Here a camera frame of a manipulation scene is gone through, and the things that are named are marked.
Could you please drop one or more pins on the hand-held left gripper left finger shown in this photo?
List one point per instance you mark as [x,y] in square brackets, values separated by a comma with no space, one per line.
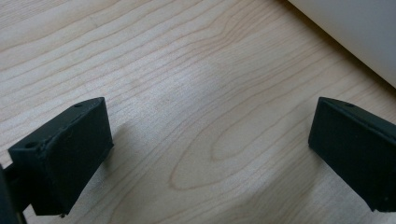
[68,155]

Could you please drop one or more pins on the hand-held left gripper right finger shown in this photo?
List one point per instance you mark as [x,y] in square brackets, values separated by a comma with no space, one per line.
[358,149]

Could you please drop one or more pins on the white plastic storage bin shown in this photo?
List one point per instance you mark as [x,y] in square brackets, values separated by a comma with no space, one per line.
[358,25]

